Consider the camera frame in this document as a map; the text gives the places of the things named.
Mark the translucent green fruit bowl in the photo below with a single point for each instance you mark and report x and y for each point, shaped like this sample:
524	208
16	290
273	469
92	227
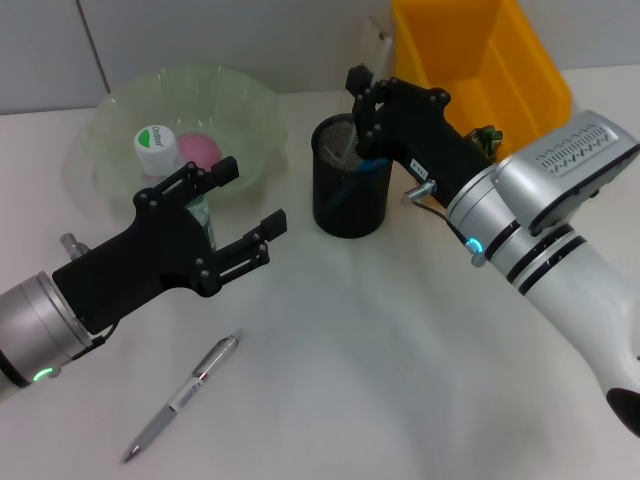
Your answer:
235	110

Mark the pink toy peach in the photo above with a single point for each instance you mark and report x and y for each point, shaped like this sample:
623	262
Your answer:
200	145

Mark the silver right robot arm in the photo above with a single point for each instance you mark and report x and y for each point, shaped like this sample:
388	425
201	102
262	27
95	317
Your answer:
550	240

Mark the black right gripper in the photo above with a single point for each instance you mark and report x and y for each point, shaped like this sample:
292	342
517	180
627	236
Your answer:
425	135

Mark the blue safety scissors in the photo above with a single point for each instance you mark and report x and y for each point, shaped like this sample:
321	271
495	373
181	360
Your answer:
372	165

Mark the yellow plastic storage bin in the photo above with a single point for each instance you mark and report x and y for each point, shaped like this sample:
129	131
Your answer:
525	65

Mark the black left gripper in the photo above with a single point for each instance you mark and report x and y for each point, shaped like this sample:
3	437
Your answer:
145	260

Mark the clear green-label water bottle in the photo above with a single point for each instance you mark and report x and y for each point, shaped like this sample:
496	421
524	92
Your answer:
152	145

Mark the silver ballpoint pen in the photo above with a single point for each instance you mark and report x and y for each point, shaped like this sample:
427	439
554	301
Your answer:
200	372

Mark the green plastic wrapper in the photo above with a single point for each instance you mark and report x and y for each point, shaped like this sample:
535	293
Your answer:
490	137

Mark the clear plastic ruler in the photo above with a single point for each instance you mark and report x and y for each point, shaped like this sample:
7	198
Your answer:
384	55

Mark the black mesh pen cup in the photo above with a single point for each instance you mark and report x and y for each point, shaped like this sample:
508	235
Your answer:
350	215

